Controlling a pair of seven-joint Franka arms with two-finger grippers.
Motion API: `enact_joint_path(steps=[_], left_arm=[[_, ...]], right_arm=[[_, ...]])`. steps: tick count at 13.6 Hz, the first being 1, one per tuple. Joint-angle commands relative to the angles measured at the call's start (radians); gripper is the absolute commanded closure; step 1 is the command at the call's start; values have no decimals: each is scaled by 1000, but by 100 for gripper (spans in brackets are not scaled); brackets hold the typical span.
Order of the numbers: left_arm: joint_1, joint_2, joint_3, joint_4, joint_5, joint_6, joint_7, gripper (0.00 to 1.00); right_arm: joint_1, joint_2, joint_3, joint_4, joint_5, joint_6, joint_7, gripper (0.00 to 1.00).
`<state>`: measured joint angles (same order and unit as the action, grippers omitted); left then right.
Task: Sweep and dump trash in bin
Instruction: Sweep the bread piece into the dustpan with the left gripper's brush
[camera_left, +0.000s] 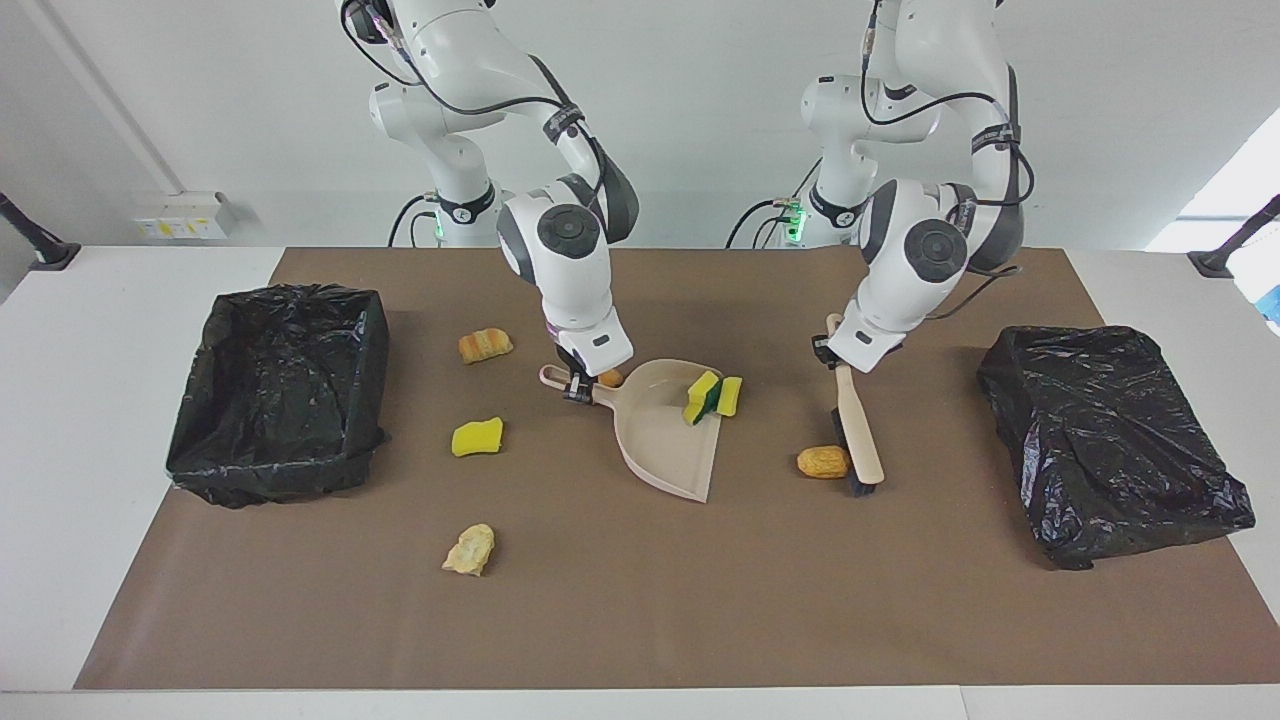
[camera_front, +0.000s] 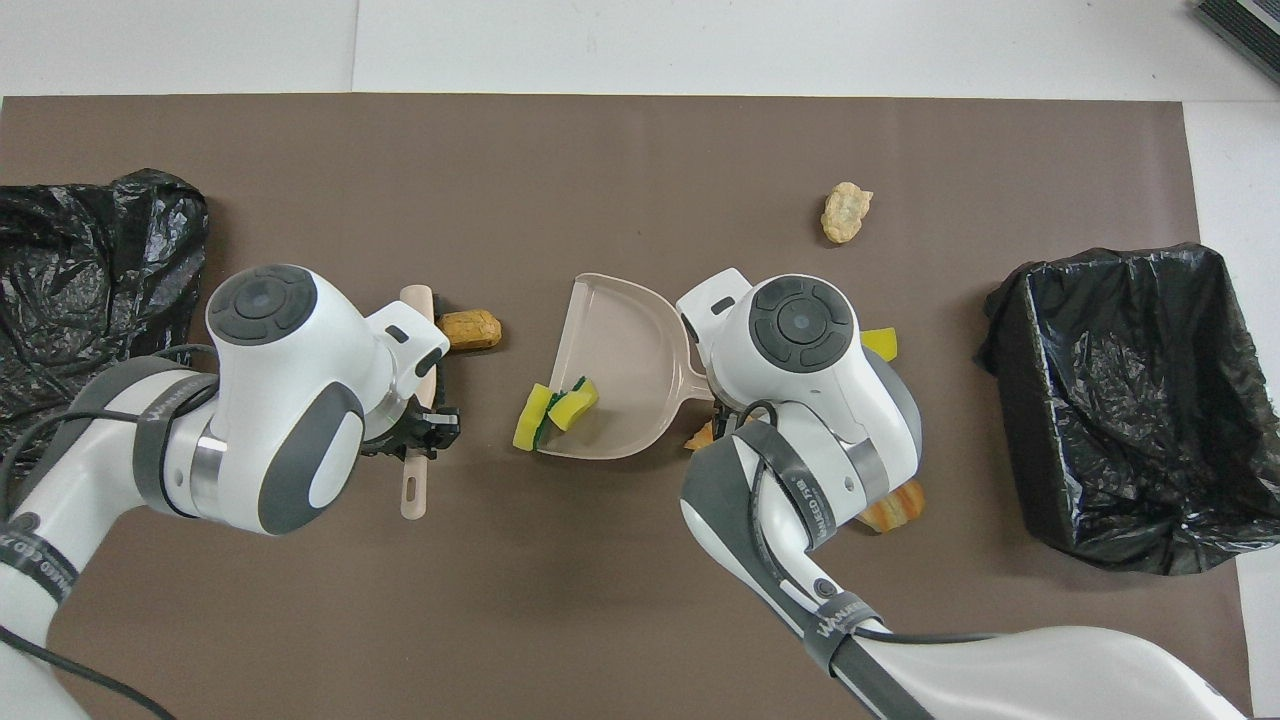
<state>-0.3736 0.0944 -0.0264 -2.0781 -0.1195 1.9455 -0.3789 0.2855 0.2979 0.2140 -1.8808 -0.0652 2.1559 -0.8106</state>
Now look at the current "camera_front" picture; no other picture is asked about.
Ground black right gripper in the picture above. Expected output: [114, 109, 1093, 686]
[704, 394, 748, 442]

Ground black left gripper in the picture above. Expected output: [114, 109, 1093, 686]
[361, 404, 462, 462]

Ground beige hand brush black bristles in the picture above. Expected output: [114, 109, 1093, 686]
[397, 284, 447, 522]

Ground green-backed sponge scrap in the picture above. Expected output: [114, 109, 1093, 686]
[512, 384, 553, 453]

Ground beige plastic dustpan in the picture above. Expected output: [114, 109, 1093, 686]
[537, 272, 717, 462]

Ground brown bread roll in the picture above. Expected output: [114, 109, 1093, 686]
[436, 309, 504, 352]

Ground notched yellow sponge chunk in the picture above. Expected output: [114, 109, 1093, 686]
[547, 377, 602, 434]

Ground pale bread chunk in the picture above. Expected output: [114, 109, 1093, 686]
[821, 181, 874, 245]

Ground bin wrapped in black bag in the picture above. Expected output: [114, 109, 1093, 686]
[0, 168, 211, 461]

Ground open bin with black liner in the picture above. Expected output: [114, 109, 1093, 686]
[975, 242, 1280, 576]

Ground brown table mat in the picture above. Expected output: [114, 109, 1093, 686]
[0, 93, 1256, 720]

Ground grey ribbed device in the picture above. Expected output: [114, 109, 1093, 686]
[1194, 0, 1280, 86]

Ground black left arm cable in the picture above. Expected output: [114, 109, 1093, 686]
[0, 344, 217, 720]

